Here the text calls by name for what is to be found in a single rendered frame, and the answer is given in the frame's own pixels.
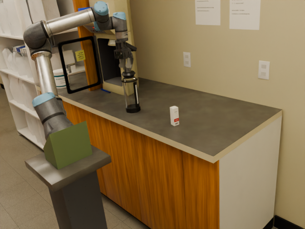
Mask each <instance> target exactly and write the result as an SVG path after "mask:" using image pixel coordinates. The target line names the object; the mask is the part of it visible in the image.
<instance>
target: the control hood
mask: <svg viewBox="0 0 305 229"><path fill-rule="evenodd" d="M85 25H90V26H94V23H93V22H92V23H89V24H85ZM85 25H83V27H85ZM85 28H86V29H87V30H88V31H89V32H91V31H90V30H89V29H88V28H87V27H85ZM104 32H106V33H104V34H110V35H115V29H114V30H104ZM91 33H92V32H91ZM93 33H94V32H93ZM99 34H100V33H99Z"/></svg>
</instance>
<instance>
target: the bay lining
mask: <svg viewBox="0 0 305 229"><path fill-rule="evenodd" d="M97 42H98V50H99V56H100V62H101V67H102V73H103V80H104V81H106V80H109V79H112V78H116V77H122V76H121V69H120V67H119V64H120V62H119V59H117V58H115V54H114V50H116V46H109V45H108V42H109V39H104V38H98V39H97Z"/></svg>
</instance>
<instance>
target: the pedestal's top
mask: <svg viewBox="0 0 305 229"><path fill-rule="evenodd" d="M91 148H92V153H93V154H92V155H89V156H87V157H85V158H83V159H81V160H78V161H76V162H74V163H72V164H69V165H67V166H65V167H63V168H61V169H56V168H55V167H54V166H53V165H52V164H51V163H50V162H49V161H48V160H47V159H46V157H45V154H44V152H43V153H41V154H39V155H36V156H34V157H32V158H29V159H27V160H25V165H26V167H27V168H28V169H29V170H30V171H31V172H32V173H33V174H35V175H36V176H37V177H38V178H39V179H40V180H41V181H42V182H43V183H44V184H45V185H47V186H48V187H49V188H50V189H51V190H52V191H53V192H55V191H57V190H59V189H61V188H62V187H64V186H67V185H69V184H70V183H72V182H74V181H76V180H78V179H80V178H82V177H84V176H86V175H88V174H90V173H92V172H94V171H96V170H98V169H100V168H101V167H103V166H105V165H107V164H109V163H111V162H112V161H111V156H110V155H108V154H107V153H105V152H103V151H102V150H100V149H98V148H96V147H94V146H93V145H91Z"/></svg>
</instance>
